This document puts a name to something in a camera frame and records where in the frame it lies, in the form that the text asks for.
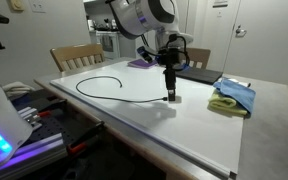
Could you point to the large whiteboard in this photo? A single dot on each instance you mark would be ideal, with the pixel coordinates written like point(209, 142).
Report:
point(190, 133)

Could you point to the beige wall thermostat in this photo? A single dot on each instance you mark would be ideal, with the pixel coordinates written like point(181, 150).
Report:
point(16, 5)

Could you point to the white door sign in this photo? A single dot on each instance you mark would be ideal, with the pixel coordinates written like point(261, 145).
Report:
point(220, 3)

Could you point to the purple lit device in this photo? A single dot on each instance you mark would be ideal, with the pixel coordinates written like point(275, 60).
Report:
point(40, 146)

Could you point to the yellow cloth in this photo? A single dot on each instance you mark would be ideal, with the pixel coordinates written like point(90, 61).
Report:
point(220, 101)

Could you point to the white charger block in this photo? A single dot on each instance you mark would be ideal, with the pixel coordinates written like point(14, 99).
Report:
point(179, 99)

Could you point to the wide white switch plate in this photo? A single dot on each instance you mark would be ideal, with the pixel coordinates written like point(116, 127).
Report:
point(37, 6)

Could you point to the purple notebook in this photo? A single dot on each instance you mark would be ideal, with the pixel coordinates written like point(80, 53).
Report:
point(140, 63)

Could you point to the white door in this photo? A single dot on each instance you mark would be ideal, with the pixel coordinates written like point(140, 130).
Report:
point(267, 43)

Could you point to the white folded cloth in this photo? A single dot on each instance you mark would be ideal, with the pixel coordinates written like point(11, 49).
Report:
point(17, 88)

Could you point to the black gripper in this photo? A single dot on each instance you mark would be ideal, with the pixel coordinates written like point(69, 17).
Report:
point(170, 58)

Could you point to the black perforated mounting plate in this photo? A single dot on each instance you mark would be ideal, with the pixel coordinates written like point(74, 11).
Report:
point(60, 130)

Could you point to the white board marker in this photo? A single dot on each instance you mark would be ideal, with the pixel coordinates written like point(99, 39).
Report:
point(240, 81)

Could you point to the silver metal bracket stack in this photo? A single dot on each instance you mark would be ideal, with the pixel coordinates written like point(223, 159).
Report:
point(30, 116)

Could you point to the blue cloth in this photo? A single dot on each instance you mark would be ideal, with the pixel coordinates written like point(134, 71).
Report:
point(237, 91)

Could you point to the wooden slat-back chair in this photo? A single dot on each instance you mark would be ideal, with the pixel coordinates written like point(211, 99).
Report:
point(199, 53)
point(77, 50)

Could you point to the white kitchen stove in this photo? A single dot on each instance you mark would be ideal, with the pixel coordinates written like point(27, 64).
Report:
point(112, 43)

